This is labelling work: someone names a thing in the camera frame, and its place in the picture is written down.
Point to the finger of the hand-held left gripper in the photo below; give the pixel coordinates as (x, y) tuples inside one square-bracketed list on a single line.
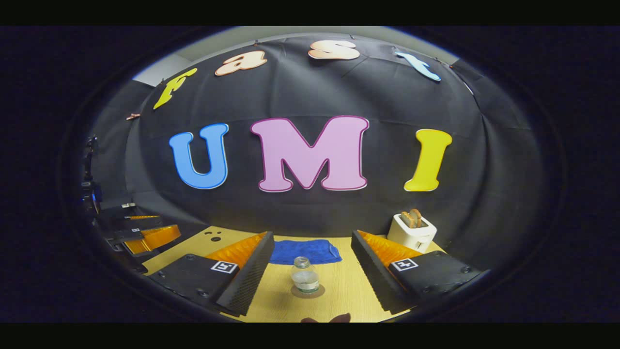
[(131, 236), (135, 222)]

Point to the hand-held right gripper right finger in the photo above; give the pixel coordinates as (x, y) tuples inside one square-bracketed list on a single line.
[(373, 276)]

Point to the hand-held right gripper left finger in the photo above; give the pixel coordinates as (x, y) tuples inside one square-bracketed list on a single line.
[(249, 278)]

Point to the brown round coaster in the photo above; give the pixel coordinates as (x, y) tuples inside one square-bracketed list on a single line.
[(321, 292)]

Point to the clear plastic water bottle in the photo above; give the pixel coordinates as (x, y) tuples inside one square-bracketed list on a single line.
[(305, 278)]

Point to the white toaster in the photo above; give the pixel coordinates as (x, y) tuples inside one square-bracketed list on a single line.
[(411, 237)]

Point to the blue towel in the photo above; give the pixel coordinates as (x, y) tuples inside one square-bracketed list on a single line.
[(315, 249)]

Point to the toasted bread slice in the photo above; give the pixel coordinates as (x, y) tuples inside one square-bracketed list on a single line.
[(417, 217), (408, 219)]

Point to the black backdrop cloth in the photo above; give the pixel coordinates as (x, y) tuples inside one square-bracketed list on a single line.
[(387, 97)]

